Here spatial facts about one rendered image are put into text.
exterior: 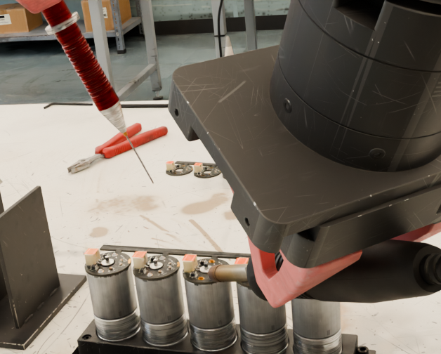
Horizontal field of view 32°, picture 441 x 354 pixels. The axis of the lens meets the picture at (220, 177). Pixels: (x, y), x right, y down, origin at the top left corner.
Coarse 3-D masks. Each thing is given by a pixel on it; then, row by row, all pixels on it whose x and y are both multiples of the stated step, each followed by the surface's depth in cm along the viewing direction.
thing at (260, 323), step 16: (240, 288) 38; (240, 304) 39; (256, 304) 38; (240, 320) 39; (256, 320) 38; (272, 320) 38; (256, 336) 39; (272, 336) 39; (256, 352) 39; (272, 352) 39
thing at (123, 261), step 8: (104, 256) 42; (112, 256) 42; (120, 256) 42; (128, 256) 42; (96, 264) 41; (120, 264) 41; (128, 264) 41; (88, 272) 40; (96, 272) 40; (104, 272) 40; (112, 272) 40; (120, 272) 40
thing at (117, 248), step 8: (104, 248) 43; (112, 248) 43; (120, 248) 43; (128, 248) 43; (136, 248) 43; (144, 248) 42; (152, 248) 42; (160, 248) 42; (200, 256) 41; (208, 256) 41; (216, 256) 41; (224, 256) 41; (232, 256) 41; (240, 256) 41; (248, 256) 40
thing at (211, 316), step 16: (192, 288) 39; (208, 288) 39; (224, 288) 39; (192, 304) 39; (208, 304) 39; (224, 304) 39; (192, 320) 40; (208, 320) 39; (224, 320) 40; (192, 336) 40; (208, 336) 40; (224, 336) 40
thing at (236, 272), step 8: (240, 264) 35; (208, 272) 38; (216, 272) 37; (224, 272) 36; (232, 272) 35; (240, 272) 34; (216, 280) 37; (224, 280) 36; (232, 280) 35; (240, 280) 35
